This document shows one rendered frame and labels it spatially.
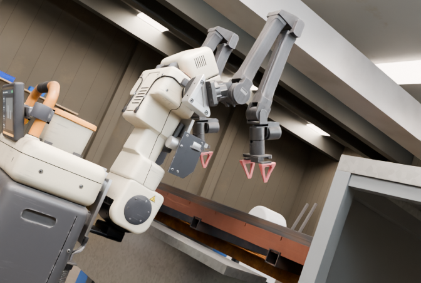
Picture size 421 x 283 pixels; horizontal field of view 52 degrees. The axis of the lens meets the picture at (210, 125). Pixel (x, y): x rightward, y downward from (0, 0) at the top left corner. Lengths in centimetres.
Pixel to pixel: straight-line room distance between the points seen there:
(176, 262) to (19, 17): 814
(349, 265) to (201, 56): 90
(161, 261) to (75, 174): 75
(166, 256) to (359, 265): 90
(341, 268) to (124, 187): 76
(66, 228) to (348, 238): 76
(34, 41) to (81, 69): 107
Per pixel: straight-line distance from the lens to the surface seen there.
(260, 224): 168
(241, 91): 154
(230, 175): 1155
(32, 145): 126
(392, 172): 101
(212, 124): 202
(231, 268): 142
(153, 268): 194
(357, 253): 122
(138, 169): 153
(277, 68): 168
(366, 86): 568
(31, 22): 958
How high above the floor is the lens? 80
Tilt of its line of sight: 11 degrees up
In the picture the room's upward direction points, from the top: 22 degrees clockwise
